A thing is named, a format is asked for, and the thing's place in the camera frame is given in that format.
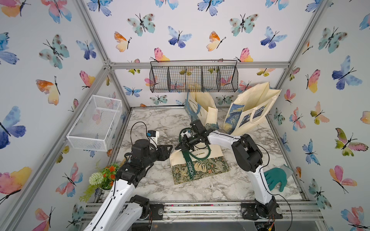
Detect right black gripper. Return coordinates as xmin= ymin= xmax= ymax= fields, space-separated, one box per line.
xmin=173 ymin=133 xmax=199 ymax=151

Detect cream bag green handles floral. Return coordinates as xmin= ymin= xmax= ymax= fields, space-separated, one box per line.
xmin=170 ymin=143 xmax=229 ymax=185

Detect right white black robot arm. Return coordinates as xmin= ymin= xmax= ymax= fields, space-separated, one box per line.
xmin=175 ymin=120 xmax=283 ymax=220

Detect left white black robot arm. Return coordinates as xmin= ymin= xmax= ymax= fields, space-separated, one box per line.
xmin=85 ymin=130 xmax=173 ymax=231

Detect cream bag blue floral pattern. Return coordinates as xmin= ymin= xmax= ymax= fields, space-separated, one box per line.
xmin=185 ymin=92 xmax=219 ymax=131

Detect cream bag starry night print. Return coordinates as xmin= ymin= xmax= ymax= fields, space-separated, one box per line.
xmin=223 ymin=82 xmax=281 ymax=136

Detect potted plant orange flowers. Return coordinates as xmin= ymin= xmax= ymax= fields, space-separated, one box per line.
xmin=79 ymin=163 xmax=121 ymax=203

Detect green rubber glove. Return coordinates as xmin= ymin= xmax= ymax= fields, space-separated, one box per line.
xmin=264 ymin=167 xmax=288 ymax=192

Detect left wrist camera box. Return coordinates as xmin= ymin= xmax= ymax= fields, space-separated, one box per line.
xmin=147 ymin=130 xmax=160 ymax=146

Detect white mesh wall basket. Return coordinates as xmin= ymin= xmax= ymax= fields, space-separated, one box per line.
xmin=66 ymin=95 xmax=122 ymax=152

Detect black wire wall basket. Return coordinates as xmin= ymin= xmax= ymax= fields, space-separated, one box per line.
xmin=147 ymin=60 xmax=239 ymax=93

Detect aluminium front rail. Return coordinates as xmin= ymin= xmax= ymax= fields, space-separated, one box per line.
xmin=82 ymin=200 xmax=324 ymax=224

